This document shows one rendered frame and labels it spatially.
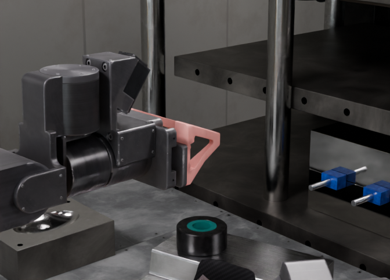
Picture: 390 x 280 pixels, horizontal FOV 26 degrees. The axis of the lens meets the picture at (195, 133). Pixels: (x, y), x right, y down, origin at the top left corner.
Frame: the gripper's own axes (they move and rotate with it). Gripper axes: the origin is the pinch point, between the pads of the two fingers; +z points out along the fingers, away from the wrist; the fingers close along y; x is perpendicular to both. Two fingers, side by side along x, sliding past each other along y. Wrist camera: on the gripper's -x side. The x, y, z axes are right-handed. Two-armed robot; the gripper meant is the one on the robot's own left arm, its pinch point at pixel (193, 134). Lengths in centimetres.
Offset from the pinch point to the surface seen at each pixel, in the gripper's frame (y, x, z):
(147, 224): 52, 38, 41
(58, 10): 183, 16, 119
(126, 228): 53, 38, 37
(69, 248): 47, 34, 18
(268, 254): 11.3, 27.4, 29.3
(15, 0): 183, 11, 101
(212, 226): 19.5, 24.1, 25.2
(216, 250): 17.0, 26.8, 23.3
